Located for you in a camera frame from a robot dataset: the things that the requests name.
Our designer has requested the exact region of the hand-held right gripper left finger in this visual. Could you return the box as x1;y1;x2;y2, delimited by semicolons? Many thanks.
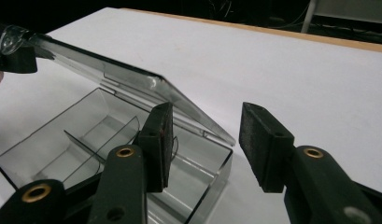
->
87;102;174;224

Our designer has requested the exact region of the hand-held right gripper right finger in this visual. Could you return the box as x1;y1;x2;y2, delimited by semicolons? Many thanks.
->
238;102;382;224

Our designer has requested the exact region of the clear plastic compartment box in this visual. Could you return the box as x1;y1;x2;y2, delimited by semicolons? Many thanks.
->
0;24;236;224

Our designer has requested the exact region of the white table sheet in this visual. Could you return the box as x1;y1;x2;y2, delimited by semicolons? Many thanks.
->
0;7;382;224

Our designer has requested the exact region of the tangle of black cables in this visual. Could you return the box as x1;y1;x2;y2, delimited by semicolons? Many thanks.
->
206;0;234;18

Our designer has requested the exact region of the white desk frame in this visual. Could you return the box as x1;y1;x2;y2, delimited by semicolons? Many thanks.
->
300;0;382;34

